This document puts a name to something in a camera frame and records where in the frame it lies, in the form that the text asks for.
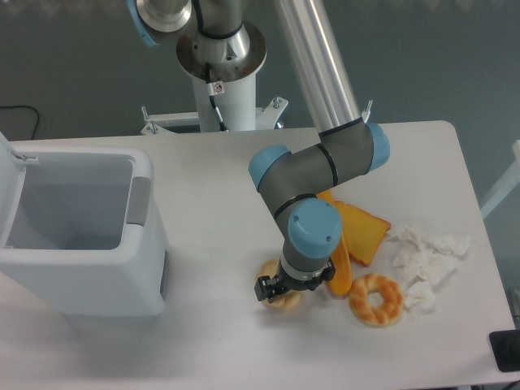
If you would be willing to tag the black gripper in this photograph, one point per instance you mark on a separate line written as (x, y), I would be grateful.
(287, 278)

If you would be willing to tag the round pale bread roll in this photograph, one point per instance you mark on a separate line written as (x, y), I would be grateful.
(287, 301)

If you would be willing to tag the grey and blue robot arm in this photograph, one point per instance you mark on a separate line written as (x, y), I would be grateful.
(222, 53)

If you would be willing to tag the long orange baguette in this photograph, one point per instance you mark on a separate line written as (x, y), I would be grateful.
(341, 283)

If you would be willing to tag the orange toast slice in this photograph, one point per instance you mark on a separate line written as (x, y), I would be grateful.
(363, 232)

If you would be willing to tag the crumpled white tissue paper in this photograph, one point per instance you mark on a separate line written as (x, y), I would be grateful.
(422, 262)

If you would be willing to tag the black device at table edge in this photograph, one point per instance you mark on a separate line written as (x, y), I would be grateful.
(505, 348)

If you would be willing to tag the white open trash bin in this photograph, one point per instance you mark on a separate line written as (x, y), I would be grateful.
(81, 230)

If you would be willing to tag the braided ring bread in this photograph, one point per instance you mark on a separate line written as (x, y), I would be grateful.
(376, 300)

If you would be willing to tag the white frame at right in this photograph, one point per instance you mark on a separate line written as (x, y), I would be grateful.
(507, 182)

